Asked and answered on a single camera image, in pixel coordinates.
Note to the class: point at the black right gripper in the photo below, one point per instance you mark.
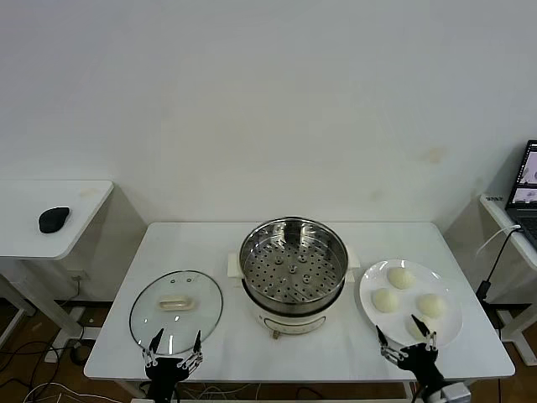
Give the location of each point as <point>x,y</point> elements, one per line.
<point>421,363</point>

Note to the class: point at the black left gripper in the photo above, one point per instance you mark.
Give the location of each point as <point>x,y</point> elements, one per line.
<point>161,373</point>

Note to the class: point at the white steamed baozi bun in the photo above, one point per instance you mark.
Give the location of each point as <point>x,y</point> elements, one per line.
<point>385,300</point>
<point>432,305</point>
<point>415,331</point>
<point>400,278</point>

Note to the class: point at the steel steamer basket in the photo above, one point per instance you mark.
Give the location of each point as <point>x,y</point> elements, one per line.
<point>251,252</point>

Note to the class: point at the white round plate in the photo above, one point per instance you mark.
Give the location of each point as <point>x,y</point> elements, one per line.
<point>407,304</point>

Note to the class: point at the black round floor object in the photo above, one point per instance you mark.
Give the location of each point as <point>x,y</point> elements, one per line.
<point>77,354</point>

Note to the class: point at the white power strip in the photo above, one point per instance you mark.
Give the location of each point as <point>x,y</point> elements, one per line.
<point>51,356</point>

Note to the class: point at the white side table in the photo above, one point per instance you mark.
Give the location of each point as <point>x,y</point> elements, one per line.
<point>92,218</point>

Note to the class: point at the white laptop desk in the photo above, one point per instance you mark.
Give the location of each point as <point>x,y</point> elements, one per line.
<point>491,207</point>

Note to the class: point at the black laptop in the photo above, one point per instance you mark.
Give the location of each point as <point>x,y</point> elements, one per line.
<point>524,218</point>

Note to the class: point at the black computer mouse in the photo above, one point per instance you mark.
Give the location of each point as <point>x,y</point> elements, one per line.
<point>53,219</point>

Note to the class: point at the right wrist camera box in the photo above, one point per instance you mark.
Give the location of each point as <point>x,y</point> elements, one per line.
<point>456,394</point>

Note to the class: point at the white wall socket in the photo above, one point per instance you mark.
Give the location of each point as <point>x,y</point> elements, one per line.
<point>79,276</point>

